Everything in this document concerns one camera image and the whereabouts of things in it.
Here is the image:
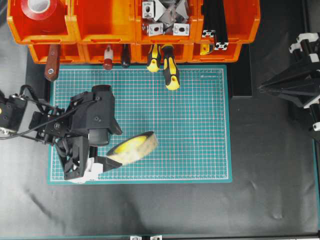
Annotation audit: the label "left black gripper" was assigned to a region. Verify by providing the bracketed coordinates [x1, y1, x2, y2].
[29, 104, 123, 173]

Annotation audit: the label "foam tape roll yellow core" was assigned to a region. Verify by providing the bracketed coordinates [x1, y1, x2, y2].
[106, 131, 158, 166]

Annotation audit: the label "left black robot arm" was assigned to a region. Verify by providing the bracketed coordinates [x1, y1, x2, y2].
[0, 85, 123, 180]

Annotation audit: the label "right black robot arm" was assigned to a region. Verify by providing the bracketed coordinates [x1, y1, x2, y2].
[258, 32, 320, 143]

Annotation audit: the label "green cutting mat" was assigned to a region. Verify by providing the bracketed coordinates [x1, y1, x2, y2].
[50, 64, 232, 185]

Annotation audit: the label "small yellow black screwdriver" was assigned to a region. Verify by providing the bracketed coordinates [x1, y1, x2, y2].
[147, 44, 161, 73]

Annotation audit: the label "large yellow black screwdriver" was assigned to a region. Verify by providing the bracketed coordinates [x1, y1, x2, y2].
[161, 44, 180, 91]

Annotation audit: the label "orange bin lower leftmost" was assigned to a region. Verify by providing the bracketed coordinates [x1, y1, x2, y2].
[28, 43, 85, 65]

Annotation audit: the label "orange bin lower screwdrivers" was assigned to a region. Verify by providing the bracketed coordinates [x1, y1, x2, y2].
[135, 43, 190, 64]

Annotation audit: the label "orange bin upper red tape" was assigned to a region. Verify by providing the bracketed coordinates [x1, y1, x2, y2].
[6, 0, 76, 45]

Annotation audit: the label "small yellow tool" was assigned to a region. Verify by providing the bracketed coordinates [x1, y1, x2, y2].
[199, 43, 215, 56]

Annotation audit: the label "orange bin upper brackets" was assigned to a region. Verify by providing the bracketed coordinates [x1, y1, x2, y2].
[134, 0, 200, 44]

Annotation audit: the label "pile of metal corner brackets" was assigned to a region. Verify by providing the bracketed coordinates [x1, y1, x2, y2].
[141, 0, 190, 37]

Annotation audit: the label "red tape roll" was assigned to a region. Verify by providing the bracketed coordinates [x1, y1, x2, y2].
[20, 0, 60, 21]

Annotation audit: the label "orange bin lower small tool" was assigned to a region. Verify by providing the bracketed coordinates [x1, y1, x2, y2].
[188, 43, 242, 63]

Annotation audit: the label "black aluminium extrusion long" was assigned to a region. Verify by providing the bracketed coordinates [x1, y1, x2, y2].
[207, 0, 229, 51]

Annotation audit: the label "black aluminium extrusion short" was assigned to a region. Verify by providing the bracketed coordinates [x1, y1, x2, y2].
[201, 0, 216, 38]

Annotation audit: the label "orange bin upper extrusions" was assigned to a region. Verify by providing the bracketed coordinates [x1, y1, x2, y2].
[197, 0, 261, 45]

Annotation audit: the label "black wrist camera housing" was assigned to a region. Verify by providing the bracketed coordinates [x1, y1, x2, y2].
[68, 84, 115, 147]

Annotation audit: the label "red white handle tool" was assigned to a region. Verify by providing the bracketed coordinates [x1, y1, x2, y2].
[103, 44, 114, 71]

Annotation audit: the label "orange bin lower brown handles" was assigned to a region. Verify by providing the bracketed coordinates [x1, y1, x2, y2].
[81, 43, 124, 64]

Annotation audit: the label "black handle tool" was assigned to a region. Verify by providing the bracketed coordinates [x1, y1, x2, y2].
[121, 44, 131, 69]

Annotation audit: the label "brown wooden handle tool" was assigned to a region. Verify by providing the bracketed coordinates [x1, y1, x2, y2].
[44, 44, 61, 82]

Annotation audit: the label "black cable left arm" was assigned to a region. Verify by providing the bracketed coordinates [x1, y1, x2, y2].
[0, 84, 76, 140]

